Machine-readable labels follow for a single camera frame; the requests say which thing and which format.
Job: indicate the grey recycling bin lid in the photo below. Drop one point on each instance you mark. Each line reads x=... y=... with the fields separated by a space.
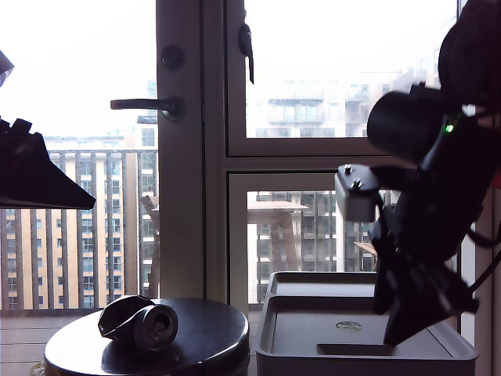
x=297 y=327

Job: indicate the dark drink can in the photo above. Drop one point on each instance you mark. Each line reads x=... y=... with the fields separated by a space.
x=156 y=323

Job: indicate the round black stool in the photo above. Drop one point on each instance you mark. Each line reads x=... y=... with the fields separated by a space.
x=211 y=331

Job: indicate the grey recycling bin body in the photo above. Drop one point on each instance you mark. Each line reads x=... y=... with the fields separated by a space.
x=352 y=368

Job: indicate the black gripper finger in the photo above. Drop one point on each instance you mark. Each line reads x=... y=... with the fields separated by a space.
x=411 y=317
x=35 y=180
x=381 y=290

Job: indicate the clear plastic bag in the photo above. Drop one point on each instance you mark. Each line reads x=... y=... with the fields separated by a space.
x=38 y=369

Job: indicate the round dark door lock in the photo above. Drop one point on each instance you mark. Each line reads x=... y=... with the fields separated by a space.
x=171 y=57

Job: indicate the dark balcony railing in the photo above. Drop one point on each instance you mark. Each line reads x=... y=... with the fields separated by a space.
x=51 y=250

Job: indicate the wooden balcony table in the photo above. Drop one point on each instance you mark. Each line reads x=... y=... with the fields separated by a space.
x=274 y=205

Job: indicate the white door frame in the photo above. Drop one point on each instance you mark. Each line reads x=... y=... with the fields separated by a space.
x=180 y=196

